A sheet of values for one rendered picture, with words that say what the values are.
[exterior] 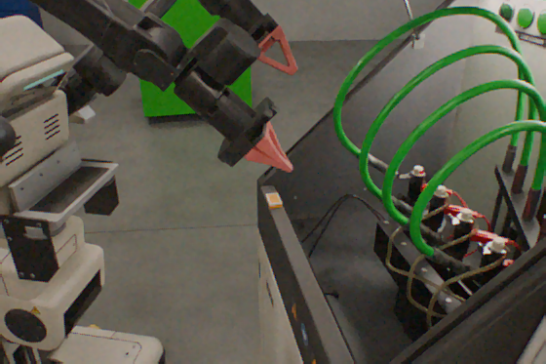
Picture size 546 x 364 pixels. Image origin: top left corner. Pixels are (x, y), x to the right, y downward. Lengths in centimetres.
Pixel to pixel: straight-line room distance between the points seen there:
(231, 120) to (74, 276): 72
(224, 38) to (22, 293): 80
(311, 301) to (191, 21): 332
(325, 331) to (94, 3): 60
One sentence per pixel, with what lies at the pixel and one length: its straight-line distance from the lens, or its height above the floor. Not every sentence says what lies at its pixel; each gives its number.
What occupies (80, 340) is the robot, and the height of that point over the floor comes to 28.
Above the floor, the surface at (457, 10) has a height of 142.
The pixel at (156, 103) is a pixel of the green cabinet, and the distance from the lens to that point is 415.
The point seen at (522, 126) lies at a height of 132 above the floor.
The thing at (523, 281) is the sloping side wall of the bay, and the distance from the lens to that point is 68.
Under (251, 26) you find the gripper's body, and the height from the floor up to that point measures 140.
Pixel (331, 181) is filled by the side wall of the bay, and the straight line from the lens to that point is 126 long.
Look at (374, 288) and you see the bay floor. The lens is 109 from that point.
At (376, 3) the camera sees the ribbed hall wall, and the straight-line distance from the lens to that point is 750.
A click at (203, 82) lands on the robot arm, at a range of 63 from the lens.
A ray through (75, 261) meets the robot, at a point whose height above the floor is 80.
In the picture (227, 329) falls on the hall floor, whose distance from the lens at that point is 214.
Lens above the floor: 155
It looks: 27 degrees down
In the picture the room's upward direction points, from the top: straight up
